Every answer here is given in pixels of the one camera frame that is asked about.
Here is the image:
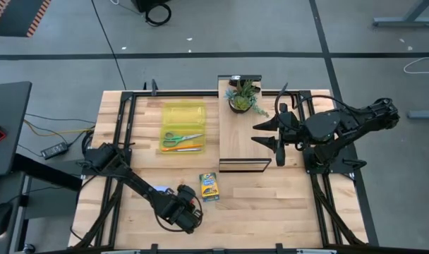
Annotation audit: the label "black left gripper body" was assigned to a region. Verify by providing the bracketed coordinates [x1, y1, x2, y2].
[163, 183, 204, 234]

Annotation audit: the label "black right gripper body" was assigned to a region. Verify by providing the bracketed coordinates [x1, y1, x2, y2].
[274, 102, 307, 167]

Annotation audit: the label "crayon box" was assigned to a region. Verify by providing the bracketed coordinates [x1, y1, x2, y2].
[199, 172, 220, 202]

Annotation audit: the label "long orange pencil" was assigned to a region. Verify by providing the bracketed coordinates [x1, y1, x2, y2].
[161, 143, 204, 152]

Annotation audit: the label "green scissors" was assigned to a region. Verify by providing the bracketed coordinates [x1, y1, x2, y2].
[162, 131, 204, 148]

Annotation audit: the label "potted succulent plant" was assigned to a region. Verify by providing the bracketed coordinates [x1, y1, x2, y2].
[224, 79, 271, 119]

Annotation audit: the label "black stapler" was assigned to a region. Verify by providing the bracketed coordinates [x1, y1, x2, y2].
[228, 75, 262, 93]

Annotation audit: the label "yellow transparent pencil case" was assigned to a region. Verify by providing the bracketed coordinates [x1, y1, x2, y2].
[159, 101, 207, 155]

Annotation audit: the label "grey metal floor bar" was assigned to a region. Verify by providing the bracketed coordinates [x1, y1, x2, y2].
[407, 109, 429, 119]

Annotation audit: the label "black power adapter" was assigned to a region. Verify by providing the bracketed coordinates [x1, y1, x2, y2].
[40, 141, 69, 160]

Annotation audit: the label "grey metal table base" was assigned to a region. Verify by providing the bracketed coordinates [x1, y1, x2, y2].
[372, 0, 429, 28]

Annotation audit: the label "dark side desk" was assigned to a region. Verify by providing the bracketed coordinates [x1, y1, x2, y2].
[0, 81, 32, 177]

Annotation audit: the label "black mat orange stripes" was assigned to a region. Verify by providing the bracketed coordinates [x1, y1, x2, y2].
[0, 0, 52, 38]

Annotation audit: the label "wooden shelf riser black frame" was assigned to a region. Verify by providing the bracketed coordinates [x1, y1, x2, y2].
[217, 74, 272, 173]

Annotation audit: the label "black metal table frame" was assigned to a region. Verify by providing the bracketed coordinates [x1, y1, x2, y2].
[73, 83, 369, 254]

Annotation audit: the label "white floor cable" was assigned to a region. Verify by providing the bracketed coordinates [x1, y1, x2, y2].
[403, 55, 429, 75]

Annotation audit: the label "yellow floor cable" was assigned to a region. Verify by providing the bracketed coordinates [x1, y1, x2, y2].
[23, 119, 96, 138]

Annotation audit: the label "coiled black cable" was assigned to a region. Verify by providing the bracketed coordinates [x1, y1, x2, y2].
[145, 2, 172, 28]

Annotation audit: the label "long black floor cable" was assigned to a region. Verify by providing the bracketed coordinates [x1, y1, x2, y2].
[90, 0, 128, 91]

